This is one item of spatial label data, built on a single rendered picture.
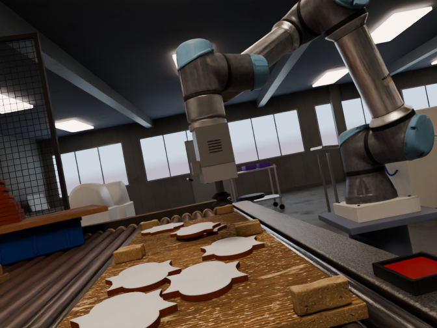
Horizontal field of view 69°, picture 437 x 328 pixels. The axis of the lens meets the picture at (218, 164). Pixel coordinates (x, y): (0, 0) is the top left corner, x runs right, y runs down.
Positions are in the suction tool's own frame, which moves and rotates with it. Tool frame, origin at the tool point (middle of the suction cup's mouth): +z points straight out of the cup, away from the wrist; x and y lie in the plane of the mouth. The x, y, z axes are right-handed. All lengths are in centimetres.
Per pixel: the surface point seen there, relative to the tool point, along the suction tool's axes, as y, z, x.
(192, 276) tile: 13.5, 8.0, -8.2
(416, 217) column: -17, 16, 54
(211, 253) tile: 3.0, 8.0, -4.2
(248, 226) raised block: -8.0, 6.8, 5.8
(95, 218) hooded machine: -364, 25, -117
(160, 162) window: -941, -63, -41
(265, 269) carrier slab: 15.3, 9.0, 2.4
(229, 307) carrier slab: 24.7, 9.0, -4.7
